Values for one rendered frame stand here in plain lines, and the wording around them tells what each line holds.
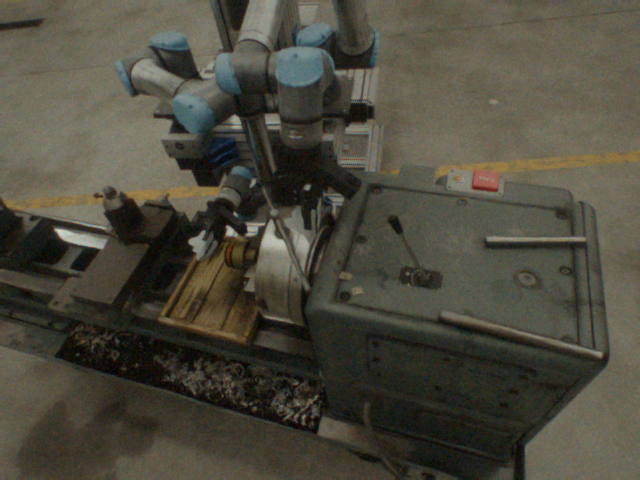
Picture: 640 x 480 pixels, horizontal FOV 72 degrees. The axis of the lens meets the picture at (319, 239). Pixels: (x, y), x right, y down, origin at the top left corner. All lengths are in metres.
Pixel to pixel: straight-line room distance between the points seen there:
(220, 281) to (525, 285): 0.92
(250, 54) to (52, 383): 2.17
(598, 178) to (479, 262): 2.29
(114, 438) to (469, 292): 1.88
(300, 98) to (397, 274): 0.43
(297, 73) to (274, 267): 0.49
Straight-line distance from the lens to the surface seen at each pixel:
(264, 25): 0.95
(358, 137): 2.96
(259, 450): 2.16
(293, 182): 0.80
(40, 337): 2.15
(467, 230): 1.04
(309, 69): 0.74
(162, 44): 1.64
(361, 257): 0.98
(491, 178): 1.15
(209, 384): 1.65
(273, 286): 1.07
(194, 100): 1.24
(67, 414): 2.59
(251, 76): 0.87
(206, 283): 1.48
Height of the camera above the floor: 2.04
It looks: 51 degrees down
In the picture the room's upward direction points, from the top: 10 degrees counter-clockwise
